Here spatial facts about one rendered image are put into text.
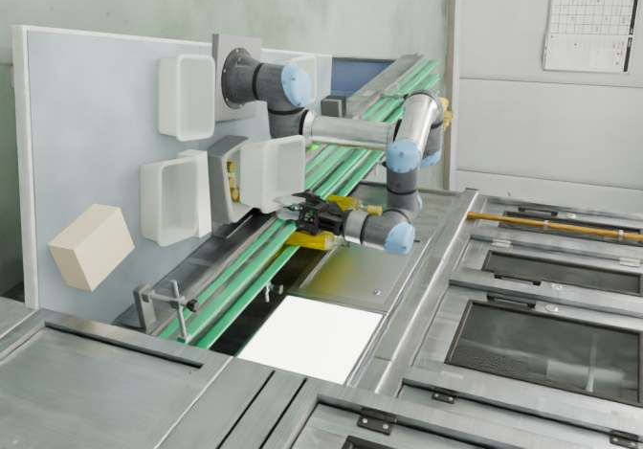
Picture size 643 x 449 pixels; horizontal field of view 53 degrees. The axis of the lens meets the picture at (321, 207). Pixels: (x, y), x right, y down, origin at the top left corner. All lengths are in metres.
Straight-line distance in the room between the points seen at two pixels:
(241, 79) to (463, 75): 6.24
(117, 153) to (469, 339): 1.09
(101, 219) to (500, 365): 1.10
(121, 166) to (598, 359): 1.35
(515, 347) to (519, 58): 6.21
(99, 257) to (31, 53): 0.46
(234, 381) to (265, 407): 0.09
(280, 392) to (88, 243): 0.58
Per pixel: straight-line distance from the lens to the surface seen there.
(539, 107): 8.04
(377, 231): 1.47
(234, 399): 1.18
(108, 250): 1.56
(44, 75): 1.49
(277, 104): 1.95
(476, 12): 7.89
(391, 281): 2.08
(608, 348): 1.98
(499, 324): 2.01
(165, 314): 1.72
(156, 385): 1.26
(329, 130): 1.95
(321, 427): 1.14
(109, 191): 1.65
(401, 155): 1.46
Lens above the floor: 1.83
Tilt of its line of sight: 23 degrees down
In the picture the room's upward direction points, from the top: 98 degrees clockwise
